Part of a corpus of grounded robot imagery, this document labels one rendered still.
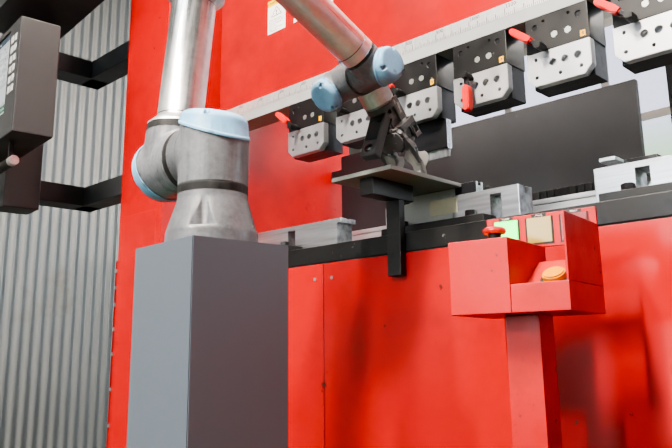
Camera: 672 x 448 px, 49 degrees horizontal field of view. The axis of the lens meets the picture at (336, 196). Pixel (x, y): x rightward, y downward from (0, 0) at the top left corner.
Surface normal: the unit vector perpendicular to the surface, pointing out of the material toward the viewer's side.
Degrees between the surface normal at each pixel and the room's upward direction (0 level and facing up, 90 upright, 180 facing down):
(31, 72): 90
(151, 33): 90
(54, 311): 90
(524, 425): 90
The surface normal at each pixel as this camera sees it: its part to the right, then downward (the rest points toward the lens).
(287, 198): 0.72, -0.15
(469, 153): -0.70, -0.15
